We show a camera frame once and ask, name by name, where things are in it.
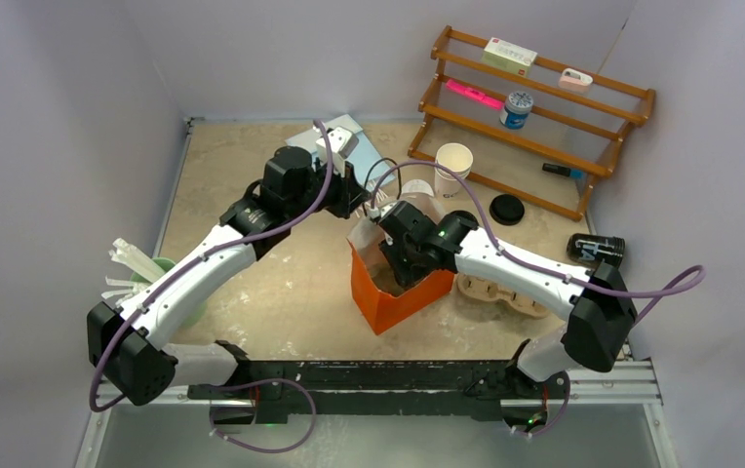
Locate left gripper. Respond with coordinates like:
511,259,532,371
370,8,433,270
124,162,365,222
287,155,370,220

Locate orange paper bag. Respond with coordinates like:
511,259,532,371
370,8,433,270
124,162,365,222
347,216,454,335

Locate brown pulp cup carrier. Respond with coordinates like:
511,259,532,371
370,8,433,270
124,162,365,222
369,262,405,297

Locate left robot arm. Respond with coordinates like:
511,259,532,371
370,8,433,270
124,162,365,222
87,146,370,411

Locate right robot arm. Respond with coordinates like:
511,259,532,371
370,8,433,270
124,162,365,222
369,200,637,397

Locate black cup lid middle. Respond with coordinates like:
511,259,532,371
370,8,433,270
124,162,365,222
451,210,479,225

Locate black cup lid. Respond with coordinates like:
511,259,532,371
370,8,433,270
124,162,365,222
451,210,479,225
489,194,526,226

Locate white cup lid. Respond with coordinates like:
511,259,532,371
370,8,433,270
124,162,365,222
402,178,435,197

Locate light blue paper bag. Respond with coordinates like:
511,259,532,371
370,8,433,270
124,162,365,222
285,114,387,188

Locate black cup lid rear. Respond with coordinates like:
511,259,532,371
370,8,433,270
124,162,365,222
489,194,526,226

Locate stacked white paper cups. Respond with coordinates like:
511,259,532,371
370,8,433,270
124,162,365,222
434,142,474,199

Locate wooden shelf rack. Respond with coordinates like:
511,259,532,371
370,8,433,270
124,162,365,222
408,25,656,221

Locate green straw holder cup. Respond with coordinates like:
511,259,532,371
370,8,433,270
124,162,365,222
130,257,209,328

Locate pink highlighter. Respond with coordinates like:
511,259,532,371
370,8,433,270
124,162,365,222
445,79,504,110

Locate black blue marker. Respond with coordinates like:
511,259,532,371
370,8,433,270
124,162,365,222
541,163,584,179

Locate blue white round tin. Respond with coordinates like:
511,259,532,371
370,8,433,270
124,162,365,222
499,91,533,130

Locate black paper cup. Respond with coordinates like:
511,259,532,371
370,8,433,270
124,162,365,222
566,233,626,268

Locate white green box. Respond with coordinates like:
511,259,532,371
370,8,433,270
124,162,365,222
480,37,538,77

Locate pink white tape dispenser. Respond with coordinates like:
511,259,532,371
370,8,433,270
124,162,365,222
558,67,594,94

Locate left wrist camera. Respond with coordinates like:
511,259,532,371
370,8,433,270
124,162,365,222
316,127,359,177

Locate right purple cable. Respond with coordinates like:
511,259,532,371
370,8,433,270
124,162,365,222
369,160,707,441

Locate purple cable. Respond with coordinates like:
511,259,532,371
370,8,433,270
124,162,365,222
88,119,336,454
369,160,707,441

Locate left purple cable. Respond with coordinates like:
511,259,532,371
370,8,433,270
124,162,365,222
88,119,336,454

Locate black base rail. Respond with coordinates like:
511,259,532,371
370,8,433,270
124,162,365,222
188,355,568,430

